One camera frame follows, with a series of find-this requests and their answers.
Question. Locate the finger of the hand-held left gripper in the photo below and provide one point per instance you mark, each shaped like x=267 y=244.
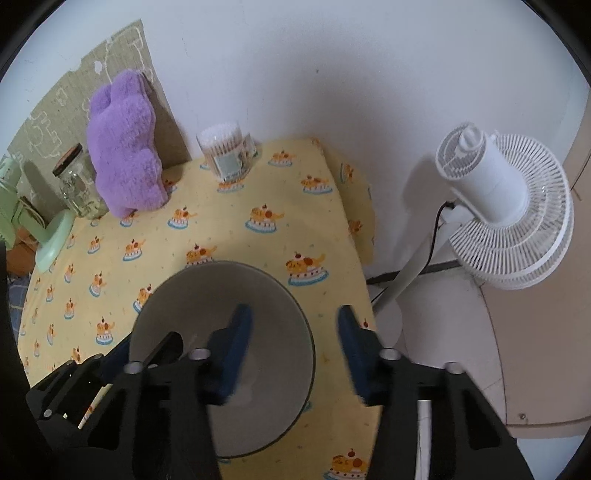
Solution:
x=166 y=344
x=115 y=357

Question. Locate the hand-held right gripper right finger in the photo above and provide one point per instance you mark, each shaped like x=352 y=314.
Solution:
x=353 y=350

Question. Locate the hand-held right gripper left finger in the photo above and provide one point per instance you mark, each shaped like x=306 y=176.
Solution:
x=235 y=350

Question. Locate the floral ceramic bowl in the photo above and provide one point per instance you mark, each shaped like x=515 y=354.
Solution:
x=277 y=332

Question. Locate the blue plaid cloth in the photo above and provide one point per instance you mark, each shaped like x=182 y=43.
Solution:
x=16 y=300

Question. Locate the yellow printed tablecloth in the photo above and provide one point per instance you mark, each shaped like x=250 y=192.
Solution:
x=221 y=230

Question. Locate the green desk fan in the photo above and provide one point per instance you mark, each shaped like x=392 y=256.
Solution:
x=53 y=240

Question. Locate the orange wooden chair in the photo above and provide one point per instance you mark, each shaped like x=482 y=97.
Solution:
x=21 y=258

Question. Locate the glass jar with dark lid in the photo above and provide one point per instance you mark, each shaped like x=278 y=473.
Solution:
x=78 y=189

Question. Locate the cotton swab container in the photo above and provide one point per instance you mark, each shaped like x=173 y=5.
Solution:
x=226 y=152

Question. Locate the purple plush toy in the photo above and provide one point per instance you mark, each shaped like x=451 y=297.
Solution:
x=124 y=147

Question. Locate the white standing fan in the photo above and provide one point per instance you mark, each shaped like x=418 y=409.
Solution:
x=489 y=175

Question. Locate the green wall mat with drawings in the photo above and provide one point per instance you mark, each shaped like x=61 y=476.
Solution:
x=124 y=50

